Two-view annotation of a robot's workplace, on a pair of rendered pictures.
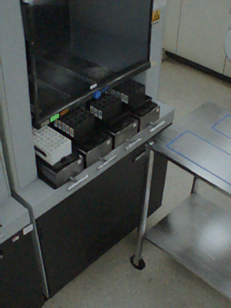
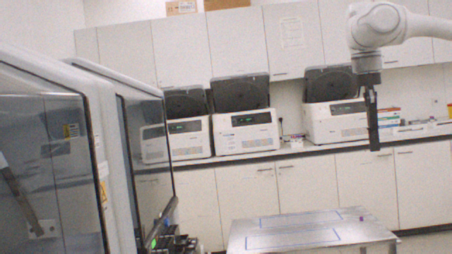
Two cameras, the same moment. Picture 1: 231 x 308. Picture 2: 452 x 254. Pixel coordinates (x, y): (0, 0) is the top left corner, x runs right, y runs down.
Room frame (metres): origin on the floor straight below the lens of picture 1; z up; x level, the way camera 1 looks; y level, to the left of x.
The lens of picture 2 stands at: (0.17, 0.72, 1.35)
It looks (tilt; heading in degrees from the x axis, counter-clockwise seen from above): 3 degrees down; 321
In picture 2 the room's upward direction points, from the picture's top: 7 degrees counter-clockwise
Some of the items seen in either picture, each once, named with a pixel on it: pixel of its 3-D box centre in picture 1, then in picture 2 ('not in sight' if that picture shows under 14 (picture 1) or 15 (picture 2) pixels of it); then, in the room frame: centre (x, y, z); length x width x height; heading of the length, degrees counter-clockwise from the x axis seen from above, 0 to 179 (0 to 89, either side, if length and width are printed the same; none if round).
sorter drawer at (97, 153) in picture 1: (44, 117); not in sight; (1.47, 0.30, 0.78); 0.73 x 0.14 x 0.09; 49
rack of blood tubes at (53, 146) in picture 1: (36, 137); not in sight; (1.27, 0.30, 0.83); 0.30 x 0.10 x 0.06; 49
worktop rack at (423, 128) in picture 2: not in sight; (408, 130); (1.87, -2.73, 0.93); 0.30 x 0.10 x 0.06; 41
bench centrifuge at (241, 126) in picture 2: not in sight; (243, 112); (2.94, -1.75, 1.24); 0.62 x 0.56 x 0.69; 140
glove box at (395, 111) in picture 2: not in sight; (387, 111); (2.15, -2.90, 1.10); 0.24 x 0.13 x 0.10; 48
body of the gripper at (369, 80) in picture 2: not in sight; (369, 87); (0.82, -0.38, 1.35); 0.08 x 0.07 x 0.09; 126
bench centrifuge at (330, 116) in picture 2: not in sight; (335, 101); (2.38, -2.39, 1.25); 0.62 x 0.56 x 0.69; 139
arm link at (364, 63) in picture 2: not in sight; (366, 63); (0.82, -0.38, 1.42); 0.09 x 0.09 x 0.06
